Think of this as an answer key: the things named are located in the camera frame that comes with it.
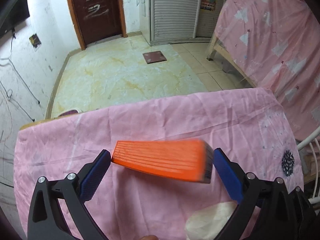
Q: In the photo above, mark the white metal chair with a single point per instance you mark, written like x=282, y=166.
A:
x=309, y=152

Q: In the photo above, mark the dark brown wooden door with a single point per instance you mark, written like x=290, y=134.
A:
x=95, y=20

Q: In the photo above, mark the white louvered wardrobe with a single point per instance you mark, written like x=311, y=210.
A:
x=178, y=21

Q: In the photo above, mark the white crumpled tissue ball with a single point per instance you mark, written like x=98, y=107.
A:
x=208, y=222

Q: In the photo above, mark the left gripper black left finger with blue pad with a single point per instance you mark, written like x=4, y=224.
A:
x=46, y=219

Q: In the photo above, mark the pink patterned hanging curtain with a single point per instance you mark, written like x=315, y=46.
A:
x=276, y=44

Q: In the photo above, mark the black dotted round patch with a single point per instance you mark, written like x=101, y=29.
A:
x=287, y=163

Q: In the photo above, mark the black wall television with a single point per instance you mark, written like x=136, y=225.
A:
x=17, y=15

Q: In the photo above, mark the wall socket box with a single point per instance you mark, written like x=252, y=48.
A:
x=35, y=41

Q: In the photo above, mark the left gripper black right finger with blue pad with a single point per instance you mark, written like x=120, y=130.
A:
x=282, y=215

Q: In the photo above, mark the pink bed sheet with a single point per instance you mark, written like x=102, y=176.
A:
x=249, y=125

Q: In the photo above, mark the orange rectangular box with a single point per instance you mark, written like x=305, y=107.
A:
x=186, y=160

